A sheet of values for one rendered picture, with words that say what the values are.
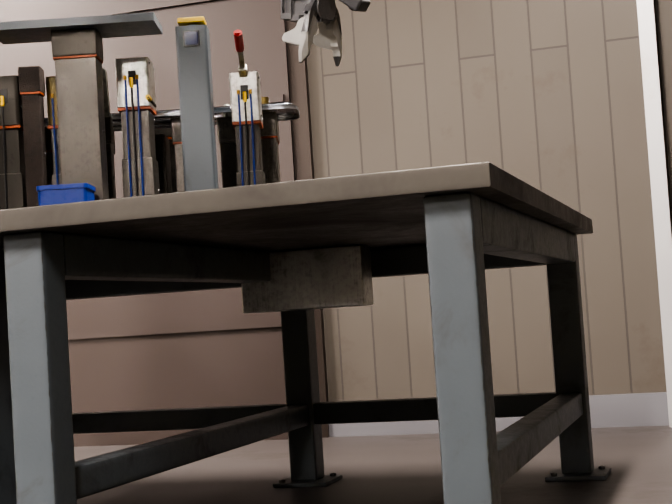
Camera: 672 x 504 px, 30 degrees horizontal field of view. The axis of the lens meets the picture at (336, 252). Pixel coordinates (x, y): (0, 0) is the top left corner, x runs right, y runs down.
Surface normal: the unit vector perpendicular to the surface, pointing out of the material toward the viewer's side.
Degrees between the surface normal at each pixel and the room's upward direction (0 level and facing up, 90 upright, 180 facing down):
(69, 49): 90
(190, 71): 90
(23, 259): 90
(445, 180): 90
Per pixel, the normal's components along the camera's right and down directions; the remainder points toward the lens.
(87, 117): 0.00, -0.05
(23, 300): -0.29, -0.03
